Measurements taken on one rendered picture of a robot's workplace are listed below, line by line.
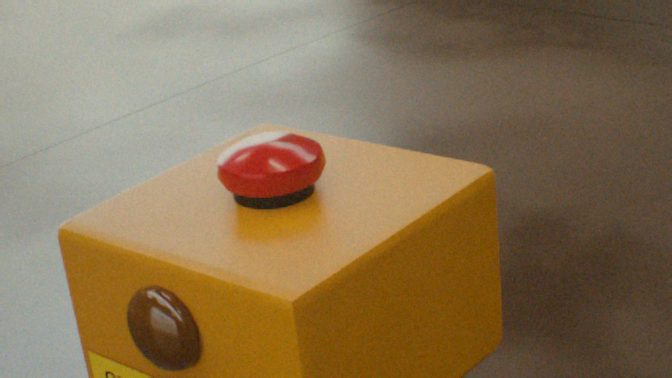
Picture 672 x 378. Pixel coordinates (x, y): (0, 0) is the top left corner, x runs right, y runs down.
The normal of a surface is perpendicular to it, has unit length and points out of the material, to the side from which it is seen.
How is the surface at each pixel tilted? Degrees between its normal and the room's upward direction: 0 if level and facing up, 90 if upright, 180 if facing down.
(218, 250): 0
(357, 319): 90
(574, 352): 0
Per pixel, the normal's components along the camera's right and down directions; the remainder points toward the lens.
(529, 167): -0.10, -0.92
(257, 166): -0.18, -0.59
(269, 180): -0.01, 0.21
